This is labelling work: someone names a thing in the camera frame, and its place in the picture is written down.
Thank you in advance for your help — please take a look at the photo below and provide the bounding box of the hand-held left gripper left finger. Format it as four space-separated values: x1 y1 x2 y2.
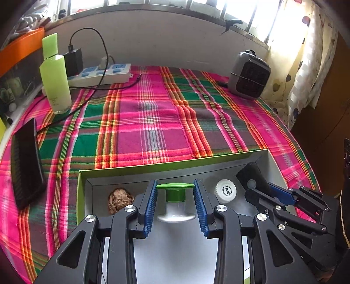
34 179 158 284

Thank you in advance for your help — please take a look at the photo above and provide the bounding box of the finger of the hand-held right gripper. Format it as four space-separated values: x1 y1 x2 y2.
266 182 338 219
244 187 335 246

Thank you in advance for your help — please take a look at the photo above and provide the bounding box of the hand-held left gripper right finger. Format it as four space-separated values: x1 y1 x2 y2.
193 179 320 284

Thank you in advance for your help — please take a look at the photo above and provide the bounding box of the white and green spool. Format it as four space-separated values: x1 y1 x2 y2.
156 184 196 222

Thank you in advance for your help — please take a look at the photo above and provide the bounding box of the green white cardboard box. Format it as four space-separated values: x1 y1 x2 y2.
76 149 312 284

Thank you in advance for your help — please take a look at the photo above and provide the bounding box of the brown walnut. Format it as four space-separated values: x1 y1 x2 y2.
108 187 134 215

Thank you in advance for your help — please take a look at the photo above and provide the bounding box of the white round cap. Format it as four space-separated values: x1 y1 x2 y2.
214 179 237 203

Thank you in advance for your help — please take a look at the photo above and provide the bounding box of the pink green plaid cloth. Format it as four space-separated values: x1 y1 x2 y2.
0 66 322 284

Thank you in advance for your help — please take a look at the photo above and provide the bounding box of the grey space heater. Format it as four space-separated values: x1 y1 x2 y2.
227 50 271 99

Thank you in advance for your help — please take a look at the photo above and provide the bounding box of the cream heart print curtain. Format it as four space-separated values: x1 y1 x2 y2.
260 0 340 129

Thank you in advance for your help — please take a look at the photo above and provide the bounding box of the black phone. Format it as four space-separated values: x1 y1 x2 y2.
10 118 47 209

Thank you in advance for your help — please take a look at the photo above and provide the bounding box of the white blue power strip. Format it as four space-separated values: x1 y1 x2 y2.
67 63 133 85

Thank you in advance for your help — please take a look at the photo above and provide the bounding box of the white plug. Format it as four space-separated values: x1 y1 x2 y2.
98 55 117 71

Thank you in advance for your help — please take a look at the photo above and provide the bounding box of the light green plastic bottle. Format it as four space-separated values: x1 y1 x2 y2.
39 33 72 115

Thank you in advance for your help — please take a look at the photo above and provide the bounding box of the black charger adapter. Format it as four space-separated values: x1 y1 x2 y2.
63 48 84 77

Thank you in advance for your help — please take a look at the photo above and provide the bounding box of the barred window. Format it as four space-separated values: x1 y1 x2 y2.
66 0 309 41

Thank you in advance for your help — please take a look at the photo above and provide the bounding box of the white grey gloves pile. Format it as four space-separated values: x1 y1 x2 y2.
12 8 59 33

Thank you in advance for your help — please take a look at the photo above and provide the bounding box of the black charging cable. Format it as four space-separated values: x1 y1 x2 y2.
35 27 143 135

